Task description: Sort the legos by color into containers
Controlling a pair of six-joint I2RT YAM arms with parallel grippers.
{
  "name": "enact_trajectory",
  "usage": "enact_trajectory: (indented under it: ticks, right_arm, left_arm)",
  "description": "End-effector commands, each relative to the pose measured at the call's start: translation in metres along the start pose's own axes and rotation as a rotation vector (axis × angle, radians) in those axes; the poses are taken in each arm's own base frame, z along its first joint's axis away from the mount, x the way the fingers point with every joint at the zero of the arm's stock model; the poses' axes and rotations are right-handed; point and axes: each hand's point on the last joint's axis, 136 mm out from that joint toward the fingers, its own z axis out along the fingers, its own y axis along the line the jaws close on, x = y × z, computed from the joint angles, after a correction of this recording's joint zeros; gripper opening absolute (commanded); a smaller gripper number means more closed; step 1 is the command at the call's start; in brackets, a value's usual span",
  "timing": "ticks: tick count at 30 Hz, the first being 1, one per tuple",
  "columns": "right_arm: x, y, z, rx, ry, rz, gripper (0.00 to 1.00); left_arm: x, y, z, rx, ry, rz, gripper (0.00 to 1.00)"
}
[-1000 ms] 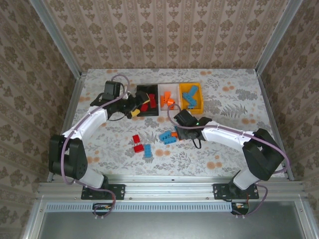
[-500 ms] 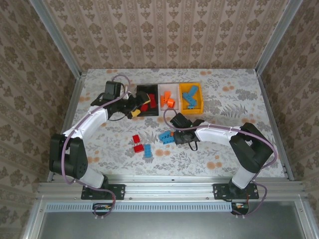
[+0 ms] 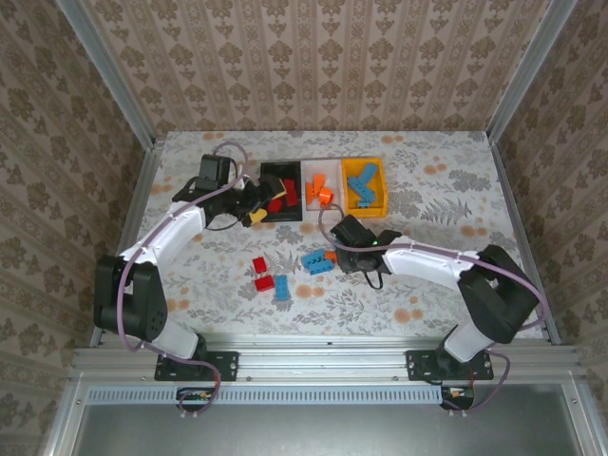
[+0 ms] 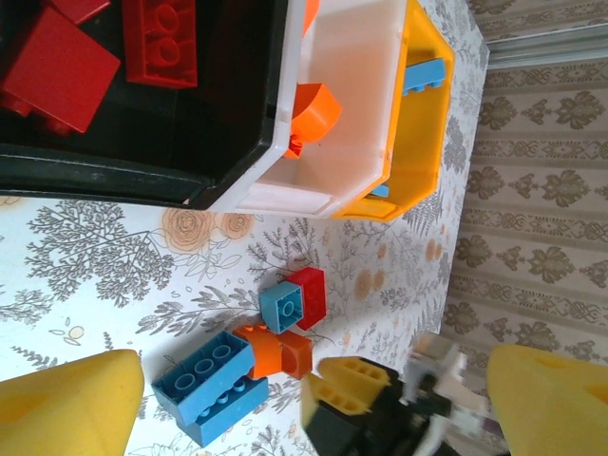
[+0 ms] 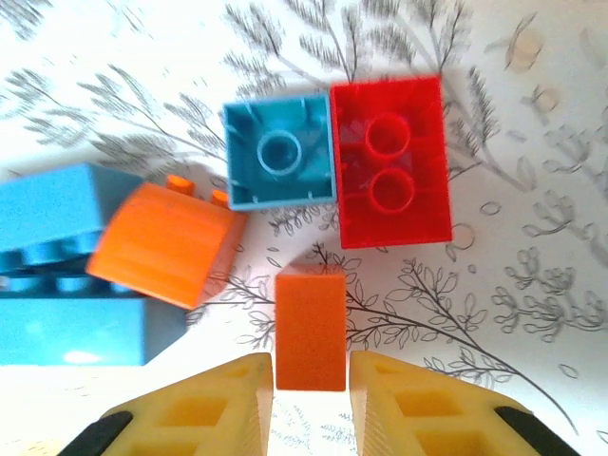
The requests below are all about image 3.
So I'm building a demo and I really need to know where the white plastic bin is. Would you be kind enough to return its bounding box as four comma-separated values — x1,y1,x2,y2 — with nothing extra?
301,158,345,219

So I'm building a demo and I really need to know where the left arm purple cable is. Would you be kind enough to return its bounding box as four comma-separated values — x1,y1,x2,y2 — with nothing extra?
116,141,250,420

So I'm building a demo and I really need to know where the grey slotted cable duct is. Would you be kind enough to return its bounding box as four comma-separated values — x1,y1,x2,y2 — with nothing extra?
87,386,444,406

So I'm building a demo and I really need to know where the long blue lego beam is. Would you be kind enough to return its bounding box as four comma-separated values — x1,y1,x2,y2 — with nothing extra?
346,176,377,201

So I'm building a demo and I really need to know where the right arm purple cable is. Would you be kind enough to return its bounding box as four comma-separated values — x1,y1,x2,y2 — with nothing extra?
317,202,547,419

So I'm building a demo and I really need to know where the black plastic bin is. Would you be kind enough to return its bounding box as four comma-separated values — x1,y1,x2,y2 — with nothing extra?
259,161,305,224

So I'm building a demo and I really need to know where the yellow plastic bin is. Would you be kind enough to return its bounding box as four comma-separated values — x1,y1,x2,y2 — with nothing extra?
341,157,389,220

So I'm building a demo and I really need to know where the aluminium cross rail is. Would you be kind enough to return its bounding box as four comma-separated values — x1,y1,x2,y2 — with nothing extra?
69,344,584,383

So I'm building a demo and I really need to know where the small coloured wire bundle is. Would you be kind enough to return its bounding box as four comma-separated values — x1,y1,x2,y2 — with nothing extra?
178,388,215,404
444,387,476,405

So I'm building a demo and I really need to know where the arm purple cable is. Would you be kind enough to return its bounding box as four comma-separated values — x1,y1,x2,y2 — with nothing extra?
116,141,250,420
317,202,547,419

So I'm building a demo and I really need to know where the grey metal panel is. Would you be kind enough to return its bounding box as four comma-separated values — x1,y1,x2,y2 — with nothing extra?
73,385,583,456

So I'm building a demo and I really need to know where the floral table cover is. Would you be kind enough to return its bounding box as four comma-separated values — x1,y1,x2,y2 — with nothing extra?
111,130,546,339

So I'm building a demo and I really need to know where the aluminium frame post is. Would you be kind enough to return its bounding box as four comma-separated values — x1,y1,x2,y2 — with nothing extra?
55,0,157,149
486,0,580,143

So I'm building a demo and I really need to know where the aluminium side rail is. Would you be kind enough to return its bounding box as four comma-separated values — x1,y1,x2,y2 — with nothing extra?
487,135,562,347
88,136,166,347

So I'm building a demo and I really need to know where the aluminium panel frame bar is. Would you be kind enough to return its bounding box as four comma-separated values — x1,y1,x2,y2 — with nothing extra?
562,377,608,456
41,374,89,456

